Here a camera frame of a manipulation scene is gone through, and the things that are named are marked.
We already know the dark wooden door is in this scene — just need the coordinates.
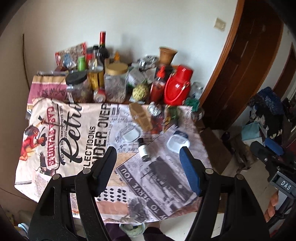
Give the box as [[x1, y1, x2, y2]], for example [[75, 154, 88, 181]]
[[202, 1, 283, 130]]

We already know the pink tan paper bag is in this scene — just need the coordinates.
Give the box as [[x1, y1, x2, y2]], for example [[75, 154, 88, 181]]
[[27, 75, 67, 112]]

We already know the black lid glass jar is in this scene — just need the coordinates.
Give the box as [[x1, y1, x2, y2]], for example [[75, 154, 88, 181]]
[[65, 71, 92, 103]]

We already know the gold lid plastic jar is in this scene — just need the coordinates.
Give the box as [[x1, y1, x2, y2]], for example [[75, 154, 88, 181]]
[[104, 62, 128, 103]]

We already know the red thermos jug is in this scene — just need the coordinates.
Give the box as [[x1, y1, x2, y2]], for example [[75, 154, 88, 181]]
[[164, 65, 194, 106]]

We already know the red sauce bottle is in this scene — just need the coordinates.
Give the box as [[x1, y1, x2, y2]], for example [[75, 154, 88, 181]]
[[149, 66, 166, 103]]

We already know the green cap bottle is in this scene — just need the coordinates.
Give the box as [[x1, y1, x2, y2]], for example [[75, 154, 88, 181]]
[[77, 55, 87, 71]]

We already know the person's right hand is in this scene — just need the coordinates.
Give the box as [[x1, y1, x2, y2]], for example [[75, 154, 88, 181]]
[[264, 191, 279, 222]]

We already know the snack bag with red print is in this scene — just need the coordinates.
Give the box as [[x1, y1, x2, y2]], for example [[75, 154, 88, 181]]
[[55, 42, 86, 70]]

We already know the printed newspaper tablecloth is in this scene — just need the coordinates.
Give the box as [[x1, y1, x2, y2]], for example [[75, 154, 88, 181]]
[[15, 98, 211, 223]]

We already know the green wrapper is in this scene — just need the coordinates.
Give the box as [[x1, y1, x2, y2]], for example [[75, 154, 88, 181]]
[[164, 105, 180, 128]]

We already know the tan cardboard piece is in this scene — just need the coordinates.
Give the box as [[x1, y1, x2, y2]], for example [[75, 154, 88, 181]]
[[129, 103, 152, 132]]

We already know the small dark bottle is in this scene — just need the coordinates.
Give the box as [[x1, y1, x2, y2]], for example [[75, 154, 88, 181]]
[[137, 138, 151, 162]]

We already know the dark wine bottle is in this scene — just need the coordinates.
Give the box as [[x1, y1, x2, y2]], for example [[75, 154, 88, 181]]
[[99, 31, 110, 69]]

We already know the brown clay vase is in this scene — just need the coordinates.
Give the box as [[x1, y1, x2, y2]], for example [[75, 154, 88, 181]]
[[159, 47, 178, 65]]

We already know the clothes pile on rack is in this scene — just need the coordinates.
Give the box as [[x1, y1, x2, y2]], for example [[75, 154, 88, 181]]
[[247, 87, 295, 147]]

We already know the small red white can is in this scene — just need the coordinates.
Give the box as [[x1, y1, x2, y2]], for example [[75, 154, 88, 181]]
[[93, 89, 106, 103]]

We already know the clear glass jar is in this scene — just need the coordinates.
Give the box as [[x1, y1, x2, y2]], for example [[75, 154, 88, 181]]
[[190, 82, 204, 100]]

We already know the light blue bag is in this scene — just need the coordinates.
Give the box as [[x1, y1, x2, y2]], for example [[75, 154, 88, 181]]
[[241, 122, 262, 146]]

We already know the yellow green ball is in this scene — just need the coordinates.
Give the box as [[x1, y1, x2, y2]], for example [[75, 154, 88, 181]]
[[132, 84, 149, 101]]

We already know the wall light switch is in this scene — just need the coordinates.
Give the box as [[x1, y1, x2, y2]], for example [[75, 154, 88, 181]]
[[214, 18, 226, 32]]

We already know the green cloth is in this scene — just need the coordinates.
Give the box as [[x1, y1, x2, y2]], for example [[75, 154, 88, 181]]
[[184, 97, 200, 112]]

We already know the white trash bowl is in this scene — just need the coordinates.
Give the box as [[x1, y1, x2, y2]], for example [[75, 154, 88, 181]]
[[119, 223, 145, 237]]

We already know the yellow label bottle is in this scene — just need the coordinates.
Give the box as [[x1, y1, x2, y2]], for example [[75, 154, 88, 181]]
[[88, 46, 104, 91]]

